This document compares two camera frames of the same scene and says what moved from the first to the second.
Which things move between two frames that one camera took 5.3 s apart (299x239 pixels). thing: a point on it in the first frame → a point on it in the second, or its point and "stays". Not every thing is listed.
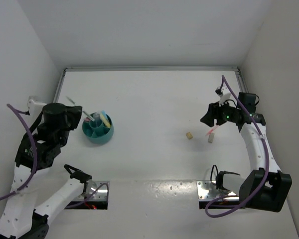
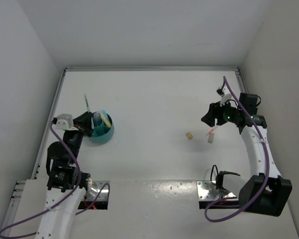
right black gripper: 214,112 stays
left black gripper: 76,111 → 83,123
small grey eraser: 211,137 stays
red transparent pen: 212,130 stays
